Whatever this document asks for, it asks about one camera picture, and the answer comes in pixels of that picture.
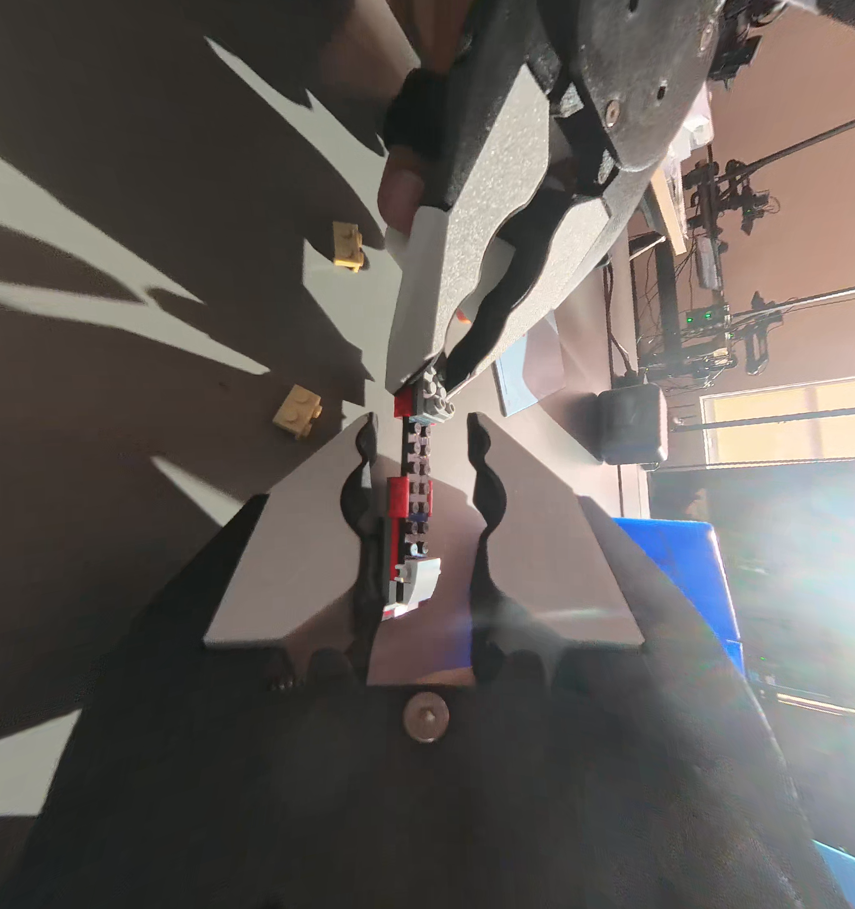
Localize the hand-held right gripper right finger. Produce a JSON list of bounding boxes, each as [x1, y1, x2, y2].
[[466, 413, 646, 684]]

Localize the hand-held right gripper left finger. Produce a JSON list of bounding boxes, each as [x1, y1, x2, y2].
[[203, 412, 382, 684]]

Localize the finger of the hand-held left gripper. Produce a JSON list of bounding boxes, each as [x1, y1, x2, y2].
[[387, 62, 550, 393], [445, 194, 614, 393]]

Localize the blue plastic bin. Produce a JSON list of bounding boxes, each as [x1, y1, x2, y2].
[[612, 517, 747, 672]]

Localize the tan toy brick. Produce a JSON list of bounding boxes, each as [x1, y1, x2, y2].
[[331, 222, 366, 274], [272, 385, 324, 440]]

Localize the long toy brick assembly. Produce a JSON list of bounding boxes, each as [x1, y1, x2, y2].
[[381, 365, 457, 622]]

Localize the person's left hand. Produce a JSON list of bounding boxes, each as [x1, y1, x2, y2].
[[378, 0, 472, 228]]

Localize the wooden board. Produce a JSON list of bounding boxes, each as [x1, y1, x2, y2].
[[644, 167, 691, 257]]

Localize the toy brick instruction booklet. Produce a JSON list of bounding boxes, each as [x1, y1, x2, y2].
[[491, 312, 567, 419]]

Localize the black box device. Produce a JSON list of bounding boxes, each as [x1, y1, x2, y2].
[[596, 382, 671, 467]]

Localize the bright window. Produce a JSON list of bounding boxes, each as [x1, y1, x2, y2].
[[701, 376, 855, 471]]

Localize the black cable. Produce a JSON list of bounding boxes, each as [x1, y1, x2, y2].
[[601, 256, 645, 388]]

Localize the camera rig on stand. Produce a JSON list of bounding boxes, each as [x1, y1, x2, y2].
[[679, 142, 783, 388]]

